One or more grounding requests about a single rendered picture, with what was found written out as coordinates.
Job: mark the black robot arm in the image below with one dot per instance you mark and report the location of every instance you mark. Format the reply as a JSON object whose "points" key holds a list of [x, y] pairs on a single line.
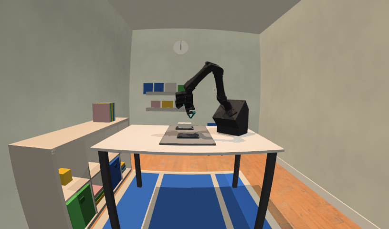
{"points": [[187, 95]]}

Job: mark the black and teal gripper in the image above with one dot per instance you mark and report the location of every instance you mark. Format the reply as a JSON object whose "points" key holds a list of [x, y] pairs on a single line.
{"points": [[191, 108]]}

